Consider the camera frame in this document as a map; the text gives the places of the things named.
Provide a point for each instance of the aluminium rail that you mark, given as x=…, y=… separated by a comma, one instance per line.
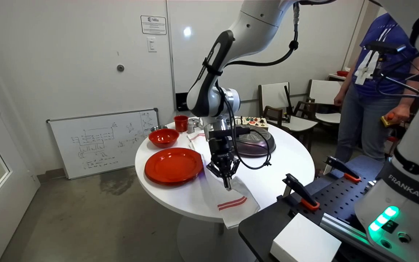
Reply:
x=342, y=228

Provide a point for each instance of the dark chair with white seat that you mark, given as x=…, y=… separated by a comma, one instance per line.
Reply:
x=294, y=123

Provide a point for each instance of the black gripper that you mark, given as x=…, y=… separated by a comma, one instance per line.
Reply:
x=221, y=153

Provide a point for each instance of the small wall label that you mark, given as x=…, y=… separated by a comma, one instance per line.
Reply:
x=151, y=46

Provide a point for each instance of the small leaning whiteboard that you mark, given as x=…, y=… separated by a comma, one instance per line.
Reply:
x=102, y=143

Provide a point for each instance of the black wall tray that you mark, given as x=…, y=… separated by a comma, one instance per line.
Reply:
x=180, y=102

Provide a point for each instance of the round wall knob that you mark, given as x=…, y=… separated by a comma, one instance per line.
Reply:
x=119, y=69

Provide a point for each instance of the white door with glass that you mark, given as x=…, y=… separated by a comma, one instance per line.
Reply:
x=6, y=219

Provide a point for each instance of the person in blue shirt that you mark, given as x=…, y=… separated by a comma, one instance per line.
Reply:
x=378, y=92

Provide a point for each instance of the red plate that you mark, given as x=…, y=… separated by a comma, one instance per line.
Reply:
x=173, y=166

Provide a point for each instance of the small red desk object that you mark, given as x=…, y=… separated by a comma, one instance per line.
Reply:
x=342, y=73

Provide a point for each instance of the person hand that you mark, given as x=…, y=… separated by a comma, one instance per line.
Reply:
x=339, y=100
x=402, y=116

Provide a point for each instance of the red mug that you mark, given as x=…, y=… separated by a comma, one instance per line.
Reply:
x=180, y=124

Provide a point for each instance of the red bowl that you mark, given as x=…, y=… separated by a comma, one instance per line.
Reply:
x=163, y=139

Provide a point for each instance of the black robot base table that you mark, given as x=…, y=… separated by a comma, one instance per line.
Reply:
x=335, y=197

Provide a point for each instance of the wooden toy board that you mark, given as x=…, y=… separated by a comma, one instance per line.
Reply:
x=250, y=121

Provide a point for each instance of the orange handheld device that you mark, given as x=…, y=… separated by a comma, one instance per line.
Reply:
x=387, y=121

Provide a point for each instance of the white box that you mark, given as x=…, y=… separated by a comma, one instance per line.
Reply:
x=304, y=241

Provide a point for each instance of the black clamp with orange tip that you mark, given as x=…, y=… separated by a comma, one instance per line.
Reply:
x=298, y=191
x=342, y=168

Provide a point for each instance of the paper wall notice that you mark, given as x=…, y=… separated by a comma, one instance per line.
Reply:
x=153, y=25

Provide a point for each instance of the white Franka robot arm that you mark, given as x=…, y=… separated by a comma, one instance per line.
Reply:
x=247, y=24

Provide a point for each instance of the white towel with red stripes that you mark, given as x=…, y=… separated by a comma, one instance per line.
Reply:
x=228, y=198

